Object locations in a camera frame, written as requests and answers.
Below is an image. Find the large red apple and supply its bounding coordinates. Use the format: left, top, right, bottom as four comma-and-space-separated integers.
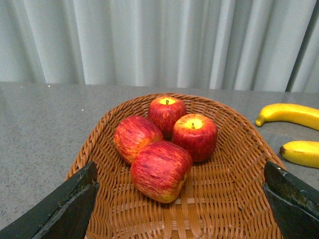
130, 140, 192, 204

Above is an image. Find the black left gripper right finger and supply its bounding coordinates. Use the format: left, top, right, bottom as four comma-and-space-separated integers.
263, 161, 319, 239

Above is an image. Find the red apple upright in basket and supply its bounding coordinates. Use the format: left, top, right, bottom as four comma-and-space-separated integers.
148, 96, 187, 139

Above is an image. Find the yellow banana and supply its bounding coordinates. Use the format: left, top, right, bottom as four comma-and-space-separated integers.
255, 103, 319, 130
279, 140, 319, 168

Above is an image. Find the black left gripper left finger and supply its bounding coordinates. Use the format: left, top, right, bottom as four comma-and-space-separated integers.
0, 162, 99, 239

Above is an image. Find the brown wicker basket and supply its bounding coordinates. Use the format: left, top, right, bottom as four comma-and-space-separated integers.
68, 93, 283, 239

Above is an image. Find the pale green curtain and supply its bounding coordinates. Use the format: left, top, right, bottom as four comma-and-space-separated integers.
0, 0, 319, 93

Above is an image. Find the red apple on its side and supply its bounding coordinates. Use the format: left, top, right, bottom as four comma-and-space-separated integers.
113, 115, 163, 165

